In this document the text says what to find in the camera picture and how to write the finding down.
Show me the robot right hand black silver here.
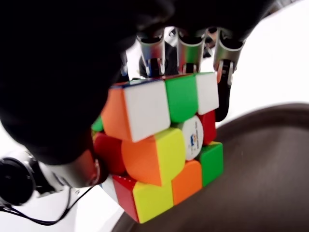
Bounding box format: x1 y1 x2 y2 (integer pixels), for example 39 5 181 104
0 0 297 189

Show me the multicoloured Rubik's cube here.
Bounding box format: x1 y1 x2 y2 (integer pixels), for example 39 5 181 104
91 72 225 224

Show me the round dark brown plate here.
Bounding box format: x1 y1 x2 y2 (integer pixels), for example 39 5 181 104
112 103 309 232

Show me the black left arm cable bundle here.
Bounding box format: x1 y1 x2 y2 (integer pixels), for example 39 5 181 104
0 186 95 226

